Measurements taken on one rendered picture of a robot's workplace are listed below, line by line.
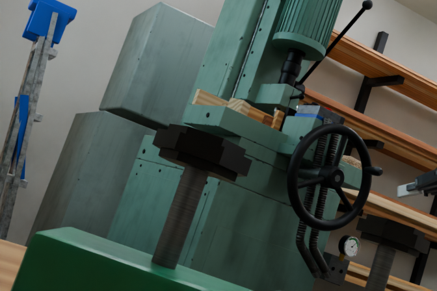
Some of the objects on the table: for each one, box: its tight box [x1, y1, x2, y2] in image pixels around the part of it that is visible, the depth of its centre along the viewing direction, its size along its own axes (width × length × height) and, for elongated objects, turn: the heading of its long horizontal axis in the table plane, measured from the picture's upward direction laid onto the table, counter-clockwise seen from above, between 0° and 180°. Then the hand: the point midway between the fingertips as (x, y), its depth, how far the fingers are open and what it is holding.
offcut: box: [228, 97, 251, 116], centre depth 176 cm, size 4×5×4 cm
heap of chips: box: [341, 155, 362, 170], centre depth 203 cm, size 9×14×4 cm, turn 99°
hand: (410, 189), depth 158 cm, fingers closed
